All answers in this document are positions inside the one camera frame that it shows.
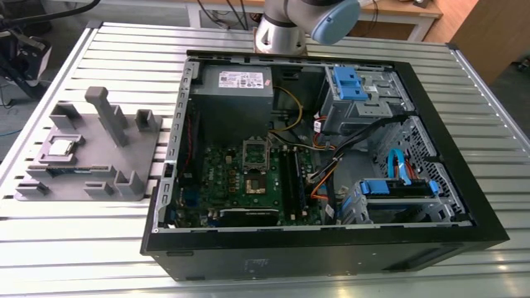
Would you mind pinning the blue disk carrier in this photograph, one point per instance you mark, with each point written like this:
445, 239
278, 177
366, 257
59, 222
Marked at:
350, 83

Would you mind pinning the black PC case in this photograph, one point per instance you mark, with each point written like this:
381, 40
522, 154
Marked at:
290, 257

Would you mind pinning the black RAM slot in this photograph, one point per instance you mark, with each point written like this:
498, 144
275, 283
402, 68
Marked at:
286, 180

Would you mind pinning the thin metal locking lever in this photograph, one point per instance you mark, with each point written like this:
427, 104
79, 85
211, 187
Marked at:
270, 146

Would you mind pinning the black graphics card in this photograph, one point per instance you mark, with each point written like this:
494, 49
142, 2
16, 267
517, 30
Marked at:
248, 217

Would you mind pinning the grey parts rack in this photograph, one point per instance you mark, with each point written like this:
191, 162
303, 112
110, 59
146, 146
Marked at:
95, 155

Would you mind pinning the installed dark RAM stick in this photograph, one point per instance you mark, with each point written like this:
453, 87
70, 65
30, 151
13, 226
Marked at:
299, 183

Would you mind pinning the hard disk in blue carrier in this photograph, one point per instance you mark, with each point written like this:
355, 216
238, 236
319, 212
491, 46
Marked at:
377, 187

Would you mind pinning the green motherboard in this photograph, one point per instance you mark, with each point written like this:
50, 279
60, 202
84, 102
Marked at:
223, 186

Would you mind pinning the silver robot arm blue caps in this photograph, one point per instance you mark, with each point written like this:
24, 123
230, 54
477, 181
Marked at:
276, 34

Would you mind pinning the silver disk bay cage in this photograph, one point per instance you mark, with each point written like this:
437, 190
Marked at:
397, 203
373, 108

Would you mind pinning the wooden desk white legs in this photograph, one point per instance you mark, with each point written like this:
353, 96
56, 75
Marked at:
397, 9

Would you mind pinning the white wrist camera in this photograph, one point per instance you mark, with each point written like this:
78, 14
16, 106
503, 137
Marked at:
40, 62

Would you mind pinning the brown wooden cabinet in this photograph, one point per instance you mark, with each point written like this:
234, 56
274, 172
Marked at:
497, 31

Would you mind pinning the white metal desk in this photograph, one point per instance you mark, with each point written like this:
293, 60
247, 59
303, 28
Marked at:
192, 15

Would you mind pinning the grey power supply unit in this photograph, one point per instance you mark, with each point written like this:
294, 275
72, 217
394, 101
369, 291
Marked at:
231, 108

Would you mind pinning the CPU socket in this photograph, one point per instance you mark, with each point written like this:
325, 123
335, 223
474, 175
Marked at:
255, 186

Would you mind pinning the silver CPU green edge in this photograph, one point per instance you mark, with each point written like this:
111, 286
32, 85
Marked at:
62, 147

